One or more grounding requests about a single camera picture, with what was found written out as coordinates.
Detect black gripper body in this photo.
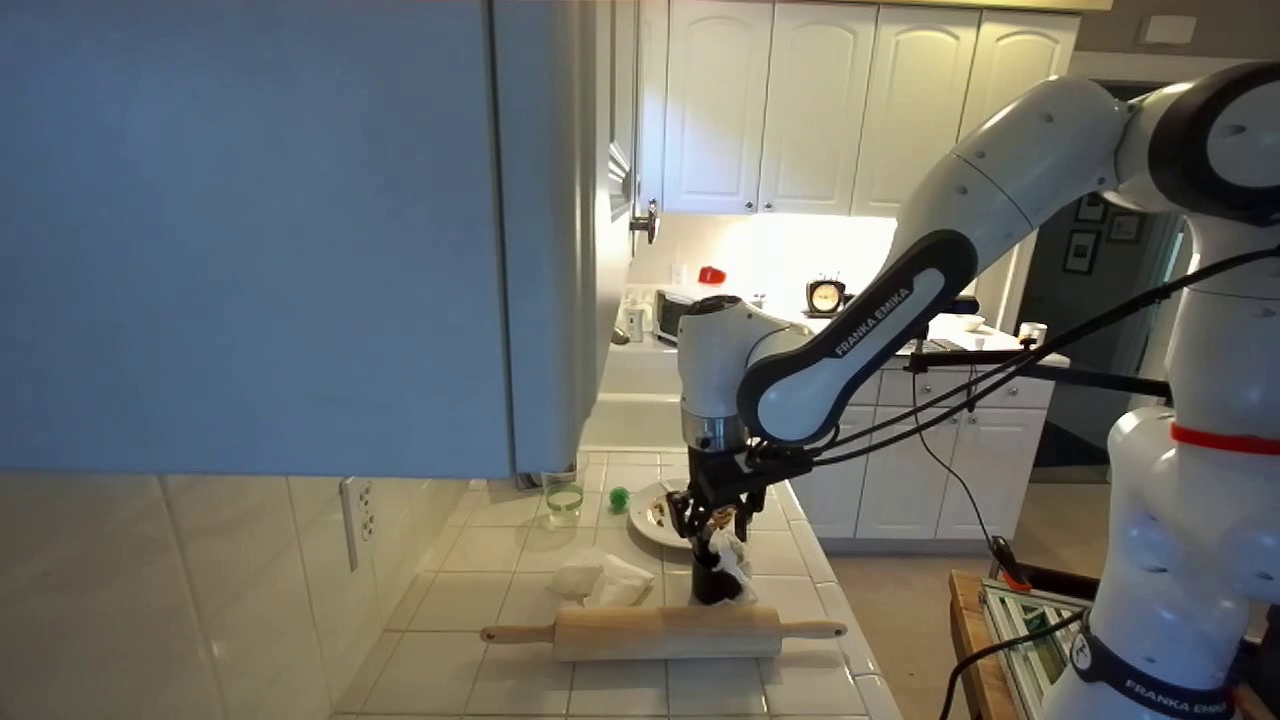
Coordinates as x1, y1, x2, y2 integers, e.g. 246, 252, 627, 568
665, 447, 812, 536

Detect white tissue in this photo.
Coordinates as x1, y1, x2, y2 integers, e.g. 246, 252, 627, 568
707, 531, 749, 601

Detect black cup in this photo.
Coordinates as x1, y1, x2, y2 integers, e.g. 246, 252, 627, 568
691, 536, 735, 605

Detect white plate with food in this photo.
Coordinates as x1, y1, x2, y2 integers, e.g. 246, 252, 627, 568
627, 483, 689, 552

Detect small green object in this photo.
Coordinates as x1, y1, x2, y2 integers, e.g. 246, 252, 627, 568
609, 489, 627, 515

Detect clear drinking glass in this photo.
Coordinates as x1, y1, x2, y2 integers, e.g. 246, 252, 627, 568
545, 483, 583, 536

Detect wooden rolling pin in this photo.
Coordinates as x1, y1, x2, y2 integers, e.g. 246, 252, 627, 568
484, 609, 849, 660

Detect white lower cabinets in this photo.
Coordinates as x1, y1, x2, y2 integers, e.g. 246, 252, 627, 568
794, 365, 1053, 543

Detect white cabinets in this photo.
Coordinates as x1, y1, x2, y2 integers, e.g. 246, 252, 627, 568
638, 0, 1078, 216
794, 365, 1053, 543

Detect white upper cabinets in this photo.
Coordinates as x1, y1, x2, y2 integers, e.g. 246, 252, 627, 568
638, 0, 1078, 216

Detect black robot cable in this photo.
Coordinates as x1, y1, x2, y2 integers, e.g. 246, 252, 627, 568
794, 245, 1280, 471

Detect white wall power outlet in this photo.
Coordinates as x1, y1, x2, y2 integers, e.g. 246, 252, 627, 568
340, 479, 377, 573

